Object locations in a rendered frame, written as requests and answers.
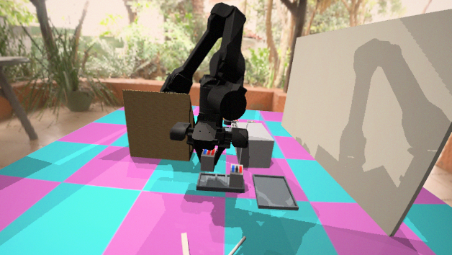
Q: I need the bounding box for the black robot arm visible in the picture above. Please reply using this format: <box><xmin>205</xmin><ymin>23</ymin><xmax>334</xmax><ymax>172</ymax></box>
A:
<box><xmin>160</xmin><ymin>2</ymin><xmax>247</xmax><ymax>151</ymax></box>

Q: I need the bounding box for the beige flat panel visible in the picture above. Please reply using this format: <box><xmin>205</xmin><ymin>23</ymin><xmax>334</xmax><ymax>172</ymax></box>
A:
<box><xmin>281</xmin><ymin>9</ymin><xmax>452</xmax><ymax>236</ymax></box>

